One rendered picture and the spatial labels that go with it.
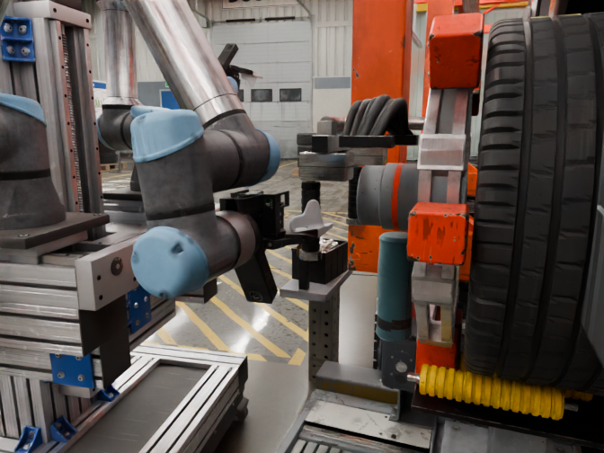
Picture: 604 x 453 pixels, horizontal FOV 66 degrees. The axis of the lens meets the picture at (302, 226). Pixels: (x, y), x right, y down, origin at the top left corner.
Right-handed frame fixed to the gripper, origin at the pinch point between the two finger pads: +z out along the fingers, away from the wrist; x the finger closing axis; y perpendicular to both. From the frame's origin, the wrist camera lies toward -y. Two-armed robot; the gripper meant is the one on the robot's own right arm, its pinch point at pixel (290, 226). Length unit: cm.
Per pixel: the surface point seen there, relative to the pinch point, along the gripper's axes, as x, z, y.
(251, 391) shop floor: 48, 73, -80
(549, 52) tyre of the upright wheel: -37.9, 3.6, 26.0
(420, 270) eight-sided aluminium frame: -22.0, -0.9, -5.7
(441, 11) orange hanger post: 1, 265, 95
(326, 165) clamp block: -4.5, 6.1, 9.9
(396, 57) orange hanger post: -4, 73, 38
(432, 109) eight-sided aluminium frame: -22.4, 4.6, 18.9
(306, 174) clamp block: -0.6, 6.1, 8.3
